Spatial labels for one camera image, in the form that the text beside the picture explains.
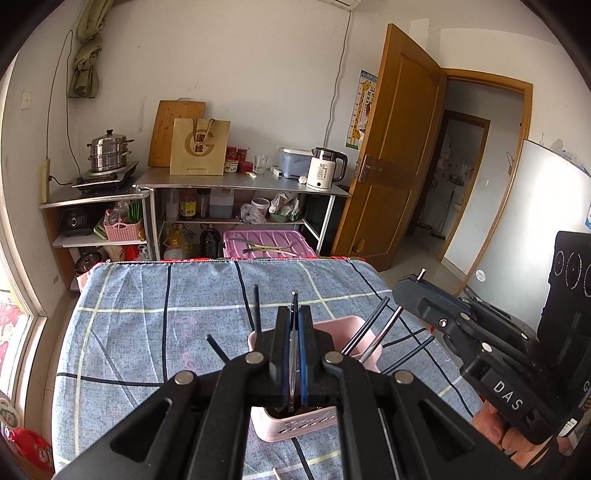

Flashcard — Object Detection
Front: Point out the black chopstick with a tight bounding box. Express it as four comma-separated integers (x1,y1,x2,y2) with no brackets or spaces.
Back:
341,298,390,355
252,284,262,335
206,334,230,364
381,336,436,375

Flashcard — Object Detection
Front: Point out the metal chopstick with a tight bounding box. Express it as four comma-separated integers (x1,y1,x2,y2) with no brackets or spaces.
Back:
359,306,404,364
288,291,298,413

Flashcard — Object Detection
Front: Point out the right hand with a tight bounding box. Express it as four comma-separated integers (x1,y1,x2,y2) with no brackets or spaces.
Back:
472,400,545,469

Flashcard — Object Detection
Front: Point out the pink plastic utensil caddy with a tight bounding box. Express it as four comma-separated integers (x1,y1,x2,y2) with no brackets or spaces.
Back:
247,315,385,443

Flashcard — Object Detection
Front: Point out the blue plaid tablecloth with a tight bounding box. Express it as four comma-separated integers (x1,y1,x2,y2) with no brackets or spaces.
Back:
52,259,481,469

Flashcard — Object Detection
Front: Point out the pink plastic crate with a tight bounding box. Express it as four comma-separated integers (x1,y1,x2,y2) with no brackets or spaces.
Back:
222,230,317,260

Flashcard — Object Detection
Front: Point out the white refrigerator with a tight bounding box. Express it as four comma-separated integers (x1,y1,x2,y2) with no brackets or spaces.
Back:
464,140,590,329

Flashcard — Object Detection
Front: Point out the pink woven basket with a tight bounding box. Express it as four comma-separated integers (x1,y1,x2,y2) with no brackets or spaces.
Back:
103,210,145,242

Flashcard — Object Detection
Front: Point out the metal shelf table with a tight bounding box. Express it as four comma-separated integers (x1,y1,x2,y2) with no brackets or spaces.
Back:
134,167,349,260

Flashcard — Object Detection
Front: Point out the small side shelf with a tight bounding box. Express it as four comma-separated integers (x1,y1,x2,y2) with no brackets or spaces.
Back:
39,185,154,290

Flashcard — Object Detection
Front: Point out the white plastic jug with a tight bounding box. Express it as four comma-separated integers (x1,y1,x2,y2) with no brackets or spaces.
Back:
208,189,235,220

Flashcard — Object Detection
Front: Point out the soy sauce bottle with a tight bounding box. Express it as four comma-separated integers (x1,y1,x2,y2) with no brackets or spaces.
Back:
178,189,197,220

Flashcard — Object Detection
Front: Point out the induction cooker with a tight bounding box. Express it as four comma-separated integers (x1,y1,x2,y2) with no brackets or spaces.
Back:
72,161,138,192

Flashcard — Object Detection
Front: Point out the red lidded jar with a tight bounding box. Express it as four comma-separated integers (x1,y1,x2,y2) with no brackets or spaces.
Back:
224,146,239,173

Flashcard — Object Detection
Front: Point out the white electric kettle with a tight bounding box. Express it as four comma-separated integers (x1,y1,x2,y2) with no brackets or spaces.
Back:
307,147,349,190

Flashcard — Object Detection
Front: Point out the clear drinking glass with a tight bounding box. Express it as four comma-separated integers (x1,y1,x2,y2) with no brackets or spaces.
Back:
252,154,267,175

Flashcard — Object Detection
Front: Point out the wooden cutting board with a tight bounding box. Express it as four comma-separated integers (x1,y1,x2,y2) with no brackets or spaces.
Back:
147,99,208,169

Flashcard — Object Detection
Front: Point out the tan paper gift bag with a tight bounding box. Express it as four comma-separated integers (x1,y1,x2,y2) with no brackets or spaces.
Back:
169,118,230,176

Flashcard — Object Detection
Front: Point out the blue plastic container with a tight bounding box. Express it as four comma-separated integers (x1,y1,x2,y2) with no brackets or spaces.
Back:
277,147,312,180

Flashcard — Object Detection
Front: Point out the stainless steel steamer pot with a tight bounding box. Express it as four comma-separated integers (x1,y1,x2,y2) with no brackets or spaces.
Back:
87,129,133,173

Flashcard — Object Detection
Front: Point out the wooden door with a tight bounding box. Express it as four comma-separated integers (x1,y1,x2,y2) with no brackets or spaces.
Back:
332,24,447,271

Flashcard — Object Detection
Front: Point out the green hanging cloth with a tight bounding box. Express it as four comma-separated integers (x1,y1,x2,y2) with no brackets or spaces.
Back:
68,0,114,99

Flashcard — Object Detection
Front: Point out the wall poster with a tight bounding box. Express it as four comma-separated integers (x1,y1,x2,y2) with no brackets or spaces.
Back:
346,70,378,150

